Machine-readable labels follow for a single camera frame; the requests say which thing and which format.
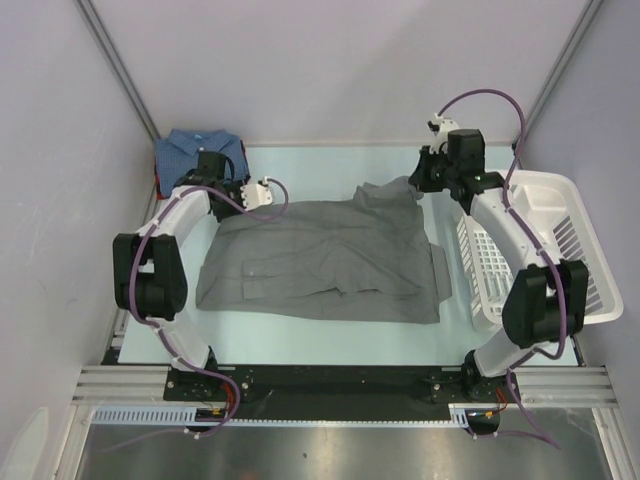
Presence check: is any white plastic laundry basket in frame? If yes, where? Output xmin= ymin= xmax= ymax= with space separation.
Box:
xmin=453 ymin=170 xmax=624 ymax=332

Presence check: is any right aluminium corner post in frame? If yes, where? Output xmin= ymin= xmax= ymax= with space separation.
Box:
xmin=511 ymin=0 xmax=606 ymax=152

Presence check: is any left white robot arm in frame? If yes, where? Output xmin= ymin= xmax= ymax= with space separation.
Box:
xmin=112 ymin=151 xmax=243 ymax=400

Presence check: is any grey long sleeve shirt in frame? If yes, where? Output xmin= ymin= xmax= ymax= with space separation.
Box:
xmin=195 ymin=176 xmax=452 ymax=324

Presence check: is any folded red shirt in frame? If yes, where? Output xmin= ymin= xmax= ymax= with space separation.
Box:
xmin=154 ymin=139 xmax=250 ymax=200

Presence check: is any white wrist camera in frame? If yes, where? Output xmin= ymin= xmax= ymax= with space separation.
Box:
xmin=240 ymin=177 xmax=274 ymax=211
xmin=427 ymin=114 xmax=459 ymax=154

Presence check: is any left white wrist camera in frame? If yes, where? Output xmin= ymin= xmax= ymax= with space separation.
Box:
xmin=240 ymin=177 xmax=274 ymax=211

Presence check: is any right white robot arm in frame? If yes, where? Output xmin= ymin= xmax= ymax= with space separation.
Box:
xmin=409 ymin=122 xmax=589 ymax=401

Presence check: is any folded blue checked shirt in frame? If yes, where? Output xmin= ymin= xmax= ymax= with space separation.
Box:
xmin=152 ymin=128 xmax=251 ymax=197

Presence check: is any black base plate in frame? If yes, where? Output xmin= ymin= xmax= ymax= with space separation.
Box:
xmin=163 ymin=365 xmax=514 ymax=423

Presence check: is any left aluminium corner post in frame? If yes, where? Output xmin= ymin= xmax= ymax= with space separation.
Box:
xmin=73 ymin=0 xmax=160 ymax=141

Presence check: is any aluminium frame rail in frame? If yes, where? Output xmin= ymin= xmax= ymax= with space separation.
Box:
xmin=72 ymin=366 xmax=618 ymax=408

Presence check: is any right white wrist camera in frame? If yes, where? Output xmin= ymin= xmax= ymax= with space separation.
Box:
xmin=427 ymin=114 xmax=459 ymax=154

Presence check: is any aluminium corner post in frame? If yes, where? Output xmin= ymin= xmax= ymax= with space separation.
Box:
xmin=73 ymin=0 xmax=160 ymax=141
xmin=511 ymin=0 xmax=606 ymax=152

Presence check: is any white slotted cable duct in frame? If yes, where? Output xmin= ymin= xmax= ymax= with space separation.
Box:
xmin=92 ymin=406 xmax=469 ymax=429

